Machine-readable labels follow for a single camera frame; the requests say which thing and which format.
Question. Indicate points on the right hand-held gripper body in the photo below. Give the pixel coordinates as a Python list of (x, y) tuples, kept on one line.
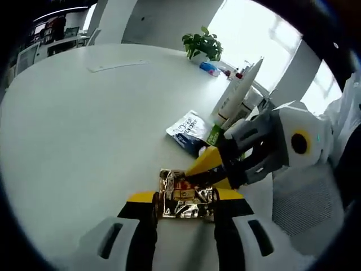
[(304, 124)]

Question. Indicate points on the white mesh office chair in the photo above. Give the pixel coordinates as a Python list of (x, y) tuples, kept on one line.
[(307, 206)]

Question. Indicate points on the green black skincare packet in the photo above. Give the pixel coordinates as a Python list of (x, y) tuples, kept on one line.
[(186, 130)]

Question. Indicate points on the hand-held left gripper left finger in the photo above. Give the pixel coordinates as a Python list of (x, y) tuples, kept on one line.
[(112, 240)]

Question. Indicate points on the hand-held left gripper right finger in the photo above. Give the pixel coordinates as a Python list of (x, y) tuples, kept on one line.
[(253, 240)]

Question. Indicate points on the white office desk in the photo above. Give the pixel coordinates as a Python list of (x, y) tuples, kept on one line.
[(65, 45)]

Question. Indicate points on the small red white box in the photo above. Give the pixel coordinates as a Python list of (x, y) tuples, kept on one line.
[(234, 74)]

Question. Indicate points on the white skincare tube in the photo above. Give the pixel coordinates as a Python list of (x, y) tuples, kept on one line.
[(245, 84)]

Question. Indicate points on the gold foil skincare sachet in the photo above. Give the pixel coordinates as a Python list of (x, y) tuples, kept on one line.
[(183, 209)]

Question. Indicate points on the bright window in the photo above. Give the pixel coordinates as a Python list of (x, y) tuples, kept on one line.
[(253, 34)]

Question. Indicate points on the potted green plant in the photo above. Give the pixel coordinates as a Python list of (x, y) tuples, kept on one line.
[(201, 45)]

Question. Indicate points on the blue tissue packet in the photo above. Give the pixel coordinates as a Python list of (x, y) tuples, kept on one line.
[(208, 67)]

